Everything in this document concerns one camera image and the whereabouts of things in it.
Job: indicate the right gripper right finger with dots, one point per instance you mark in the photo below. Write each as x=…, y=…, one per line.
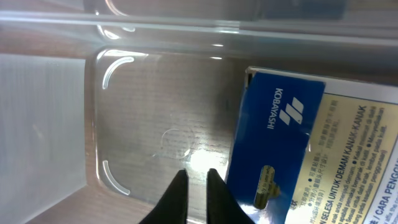
x=221, y=207

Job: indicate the clear plastic container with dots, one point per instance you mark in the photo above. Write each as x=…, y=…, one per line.
x=103, y=102

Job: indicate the blue fever patch box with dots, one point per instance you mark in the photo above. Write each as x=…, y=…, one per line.
x=312, y=149

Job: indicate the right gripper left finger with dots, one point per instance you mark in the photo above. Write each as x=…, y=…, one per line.
x=172, y=208

